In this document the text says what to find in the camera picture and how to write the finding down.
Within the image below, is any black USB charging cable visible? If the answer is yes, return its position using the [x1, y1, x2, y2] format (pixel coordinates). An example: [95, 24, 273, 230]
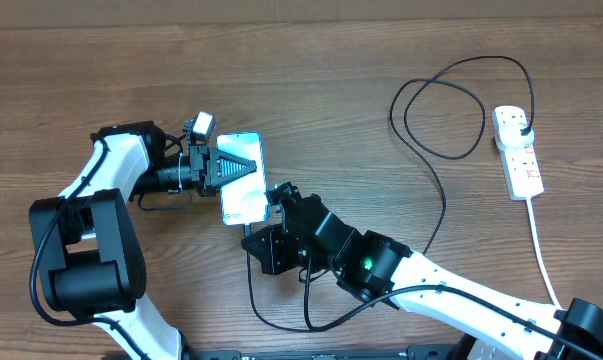
[242, 55, 537, 333]

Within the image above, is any white power strip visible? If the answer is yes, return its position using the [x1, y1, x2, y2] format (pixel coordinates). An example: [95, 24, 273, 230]
[492, 105, 544, 201]

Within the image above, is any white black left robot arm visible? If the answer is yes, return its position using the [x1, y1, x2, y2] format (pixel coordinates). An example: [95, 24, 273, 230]
[29, 120, 257, 359]

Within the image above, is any white charger plug adapter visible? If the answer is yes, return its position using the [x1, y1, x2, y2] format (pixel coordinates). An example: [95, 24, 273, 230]
[495, 122, 535, 151]

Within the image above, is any cardboard backdrop panel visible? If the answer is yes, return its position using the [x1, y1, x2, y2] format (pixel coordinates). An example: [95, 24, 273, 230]
[0, 0, 603, 29]

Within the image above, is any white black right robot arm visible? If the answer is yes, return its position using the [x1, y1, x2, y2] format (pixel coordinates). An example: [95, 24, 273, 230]
[241, 183, 603, 359]

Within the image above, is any Samsung Galaxy smartphone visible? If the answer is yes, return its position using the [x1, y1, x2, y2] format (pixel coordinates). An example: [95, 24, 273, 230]
[216, 132, 269, 225]

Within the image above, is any black mounting rail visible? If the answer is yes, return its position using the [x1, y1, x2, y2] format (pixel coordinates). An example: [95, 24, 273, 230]
[194, 344, 455, 360]

